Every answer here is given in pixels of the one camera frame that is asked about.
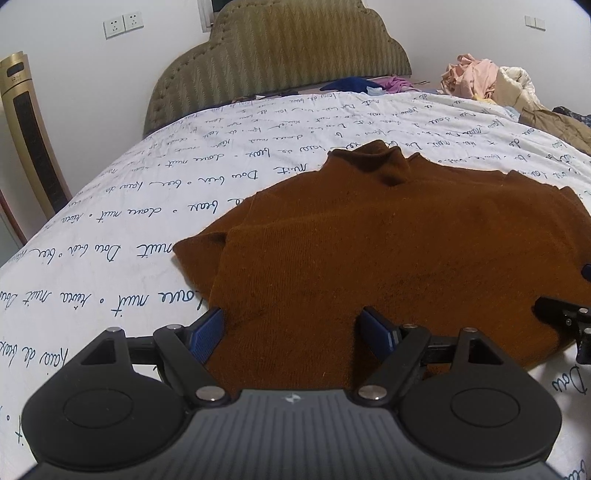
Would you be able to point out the tan padded jacket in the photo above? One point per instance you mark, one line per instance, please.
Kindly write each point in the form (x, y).
(558, 129)

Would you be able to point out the white printed bed sheet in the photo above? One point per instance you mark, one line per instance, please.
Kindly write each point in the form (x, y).
(138, 207)

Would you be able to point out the white light switch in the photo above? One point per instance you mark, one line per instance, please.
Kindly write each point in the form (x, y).
(534, 21)

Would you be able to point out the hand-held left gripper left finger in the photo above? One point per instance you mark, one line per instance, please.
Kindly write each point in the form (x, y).
(205, 334)

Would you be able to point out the dark patterned cloth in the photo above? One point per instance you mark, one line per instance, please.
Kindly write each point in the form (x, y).
(575, 115)

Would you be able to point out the gold tower air conditioner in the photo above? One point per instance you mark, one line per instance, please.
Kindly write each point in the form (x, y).
(27, 138)

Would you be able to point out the brown wooden frame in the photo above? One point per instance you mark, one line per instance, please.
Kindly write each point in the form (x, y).
(11, 221)

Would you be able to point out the pink cloth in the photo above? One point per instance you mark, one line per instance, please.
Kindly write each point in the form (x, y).
(468, 76)

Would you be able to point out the brown knit sweater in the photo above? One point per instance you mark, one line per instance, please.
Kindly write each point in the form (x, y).
(369, 230)

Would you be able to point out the white window frame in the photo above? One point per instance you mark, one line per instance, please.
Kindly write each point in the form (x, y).
(207, 16)

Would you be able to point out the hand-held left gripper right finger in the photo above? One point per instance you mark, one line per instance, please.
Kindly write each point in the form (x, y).
(378, 332)

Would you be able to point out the purple cloth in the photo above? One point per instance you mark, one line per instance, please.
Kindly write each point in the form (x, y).
(392, 85)

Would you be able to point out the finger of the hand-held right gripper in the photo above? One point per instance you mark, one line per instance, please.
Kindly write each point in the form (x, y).
(587, 270)
(561, 311)

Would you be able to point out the white wall socket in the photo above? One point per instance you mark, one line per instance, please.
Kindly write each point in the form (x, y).
(131, 22)
(113, 26)

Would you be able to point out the blue cloth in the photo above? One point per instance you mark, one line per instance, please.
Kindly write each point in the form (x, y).
(346, 85)

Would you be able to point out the olive padded headboard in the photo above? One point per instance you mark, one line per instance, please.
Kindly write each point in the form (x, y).
(277, 50)

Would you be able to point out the cream jacket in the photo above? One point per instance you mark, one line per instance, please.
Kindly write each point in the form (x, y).
(515, 90)

